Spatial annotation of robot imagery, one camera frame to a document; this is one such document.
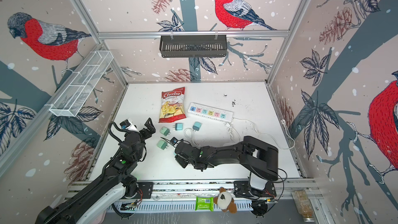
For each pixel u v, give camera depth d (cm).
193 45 106
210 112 101
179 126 94
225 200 68
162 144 87
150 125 76
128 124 68
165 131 92
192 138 90
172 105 101
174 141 71
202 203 70
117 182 56
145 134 72
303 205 66
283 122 101
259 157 47
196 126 95
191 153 63
